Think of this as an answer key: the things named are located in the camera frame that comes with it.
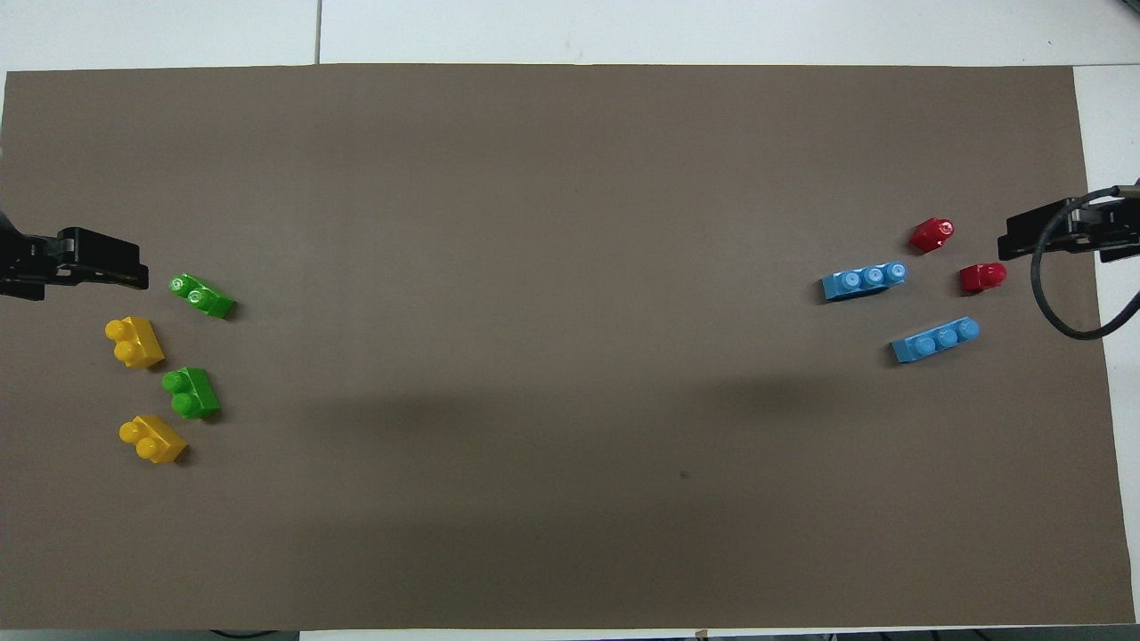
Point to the brown table mat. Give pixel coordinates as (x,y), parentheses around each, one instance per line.
(570,267)

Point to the green two-stud toy brick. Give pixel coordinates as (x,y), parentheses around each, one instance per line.
(191,393)
(203,296)

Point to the red single-stud toy brick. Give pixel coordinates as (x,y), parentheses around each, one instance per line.
(982,278)
(931,236)

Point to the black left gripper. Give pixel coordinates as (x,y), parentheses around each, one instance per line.
(22,263)

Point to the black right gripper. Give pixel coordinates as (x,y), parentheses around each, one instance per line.
(1122,227)

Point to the blue three-stud toy brick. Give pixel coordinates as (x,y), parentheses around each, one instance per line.
(864,280)
(935,341)

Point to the yellow two-stud toy brick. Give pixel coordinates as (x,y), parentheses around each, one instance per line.
(135,343)
(153,440)

